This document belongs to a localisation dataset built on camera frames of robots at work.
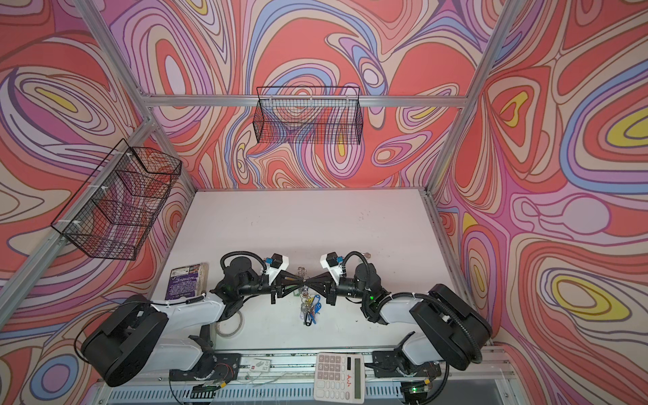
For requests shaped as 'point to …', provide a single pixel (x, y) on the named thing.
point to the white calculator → (339, 378)
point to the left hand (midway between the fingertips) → (304, 286)
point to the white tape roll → (231, 327)
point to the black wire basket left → (109, 218)
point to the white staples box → (261, 364)
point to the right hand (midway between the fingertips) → (309, 289)
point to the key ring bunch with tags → (310, 307)
